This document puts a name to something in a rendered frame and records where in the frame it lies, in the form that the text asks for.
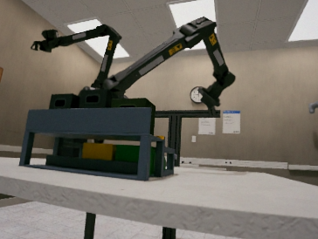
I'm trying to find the yellow open bin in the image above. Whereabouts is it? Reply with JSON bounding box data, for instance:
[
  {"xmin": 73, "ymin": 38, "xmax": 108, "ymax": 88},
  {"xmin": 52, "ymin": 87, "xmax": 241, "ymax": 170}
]
[{"xmin": 82, "ymin": 143, "xmax": 116, "ymax": 160}]

